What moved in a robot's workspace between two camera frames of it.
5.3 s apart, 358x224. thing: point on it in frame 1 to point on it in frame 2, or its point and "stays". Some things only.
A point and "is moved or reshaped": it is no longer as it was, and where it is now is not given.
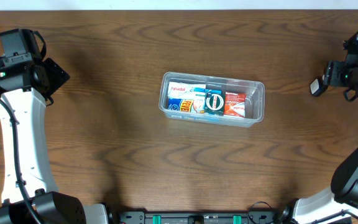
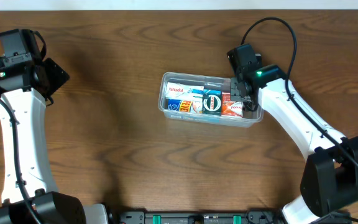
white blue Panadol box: x=185 y=90 stays
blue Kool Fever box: x=190 y=104 stays
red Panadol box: x=234 y=104 stays
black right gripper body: x=334 y=70 to x=236 y=90
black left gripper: x=53 y=83 stays
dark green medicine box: x=214 y=102 is moved or reshaped
